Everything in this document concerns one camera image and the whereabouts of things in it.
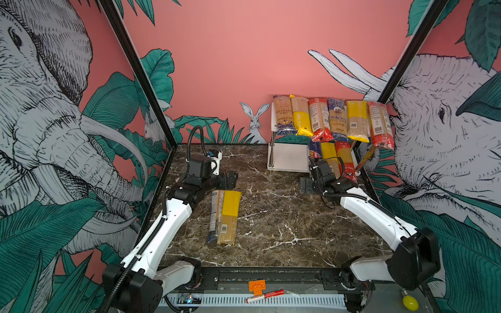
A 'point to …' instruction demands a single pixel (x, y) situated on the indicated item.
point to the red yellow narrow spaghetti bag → (344, 152)
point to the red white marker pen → (266, 295)
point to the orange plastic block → (257, 286)
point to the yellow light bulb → (409, 302)
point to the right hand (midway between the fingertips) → (308, 180)
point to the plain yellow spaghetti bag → (329, 153)
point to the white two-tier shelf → (293, 157)
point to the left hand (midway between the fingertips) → (228, 171)
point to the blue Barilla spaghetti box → (315, 149)
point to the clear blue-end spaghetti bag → (212, 238)
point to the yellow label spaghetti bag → (227, 216)
